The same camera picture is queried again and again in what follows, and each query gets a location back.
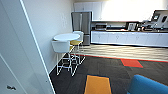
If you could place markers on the yellow bar stool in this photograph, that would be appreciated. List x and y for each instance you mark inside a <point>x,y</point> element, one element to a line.
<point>76,42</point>

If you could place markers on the stainless steel fridge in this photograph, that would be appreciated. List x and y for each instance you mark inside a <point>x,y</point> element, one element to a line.
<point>81,28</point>

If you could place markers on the white round table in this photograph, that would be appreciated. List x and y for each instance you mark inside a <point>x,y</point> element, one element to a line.
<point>66,36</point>

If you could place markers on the dark microwave oven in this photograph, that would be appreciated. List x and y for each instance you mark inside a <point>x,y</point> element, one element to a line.
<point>101,27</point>

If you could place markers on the white kitchen base cabinets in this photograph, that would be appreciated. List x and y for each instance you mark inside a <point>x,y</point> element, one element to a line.
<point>126,38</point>

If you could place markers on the white wardrobe door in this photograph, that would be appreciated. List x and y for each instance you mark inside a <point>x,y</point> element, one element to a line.
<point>26,33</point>

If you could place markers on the blue sofa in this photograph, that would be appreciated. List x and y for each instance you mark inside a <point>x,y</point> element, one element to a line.
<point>150,86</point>

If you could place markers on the white wardrobe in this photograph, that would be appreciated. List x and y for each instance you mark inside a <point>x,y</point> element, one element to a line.
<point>8,80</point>

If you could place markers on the small metal wardrobe fitting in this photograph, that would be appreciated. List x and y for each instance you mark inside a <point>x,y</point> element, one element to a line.
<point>11,87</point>

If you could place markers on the white wall switch plate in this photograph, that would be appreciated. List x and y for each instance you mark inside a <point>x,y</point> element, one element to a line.
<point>62,20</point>

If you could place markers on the white kitchen wall cabinets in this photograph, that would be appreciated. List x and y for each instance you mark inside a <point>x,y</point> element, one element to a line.
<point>86,6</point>

